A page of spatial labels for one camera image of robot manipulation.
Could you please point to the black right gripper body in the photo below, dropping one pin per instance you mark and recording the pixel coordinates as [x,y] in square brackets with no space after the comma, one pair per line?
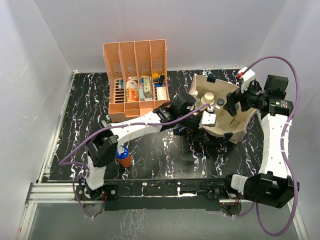
[249,98]

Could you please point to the orange spiral notebook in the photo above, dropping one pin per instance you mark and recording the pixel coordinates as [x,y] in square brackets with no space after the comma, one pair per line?
[132,95]

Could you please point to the white red label card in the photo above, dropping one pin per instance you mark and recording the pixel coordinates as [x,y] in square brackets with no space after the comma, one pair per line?
[161,93]

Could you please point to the orange bottle blue cap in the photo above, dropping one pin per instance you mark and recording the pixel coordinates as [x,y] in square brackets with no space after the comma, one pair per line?
[123,156]

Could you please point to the white label packet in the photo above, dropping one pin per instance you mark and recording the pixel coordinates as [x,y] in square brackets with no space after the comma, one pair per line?
[132,82]

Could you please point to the tall clear square bottle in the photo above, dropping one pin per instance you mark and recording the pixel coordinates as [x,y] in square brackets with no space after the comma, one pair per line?
[220,103]

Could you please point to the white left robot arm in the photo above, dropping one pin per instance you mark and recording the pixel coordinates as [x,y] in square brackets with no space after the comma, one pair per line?
[108,142]

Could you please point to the small white capped bottle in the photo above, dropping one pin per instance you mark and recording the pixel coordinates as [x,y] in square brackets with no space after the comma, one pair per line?
[195,94]

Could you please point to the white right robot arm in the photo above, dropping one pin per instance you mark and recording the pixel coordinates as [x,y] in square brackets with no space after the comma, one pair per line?
[273,185]

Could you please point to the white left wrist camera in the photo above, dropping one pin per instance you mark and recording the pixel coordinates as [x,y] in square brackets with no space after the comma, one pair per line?
[208,118]

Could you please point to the green white glue stick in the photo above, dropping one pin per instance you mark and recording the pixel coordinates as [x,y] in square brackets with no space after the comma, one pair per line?
[120,84]

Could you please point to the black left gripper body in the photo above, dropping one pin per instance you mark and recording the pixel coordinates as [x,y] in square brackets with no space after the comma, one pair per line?
[191,123]

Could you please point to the peach plastic desk organizer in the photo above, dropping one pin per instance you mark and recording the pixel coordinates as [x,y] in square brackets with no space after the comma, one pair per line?
[137,76]

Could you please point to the green cardboard box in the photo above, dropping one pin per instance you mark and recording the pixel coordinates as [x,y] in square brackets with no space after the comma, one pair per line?
[147,86]

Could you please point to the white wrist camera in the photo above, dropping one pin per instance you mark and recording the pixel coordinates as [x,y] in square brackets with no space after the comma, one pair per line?
[245,76]
[208,118]

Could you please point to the cream cylindrical bottle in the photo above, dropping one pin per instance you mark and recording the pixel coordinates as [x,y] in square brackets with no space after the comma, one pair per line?
[208,98]

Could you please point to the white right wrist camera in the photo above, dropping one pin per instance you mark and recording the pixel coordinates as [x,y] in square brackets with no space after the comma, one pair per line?
[245,76]

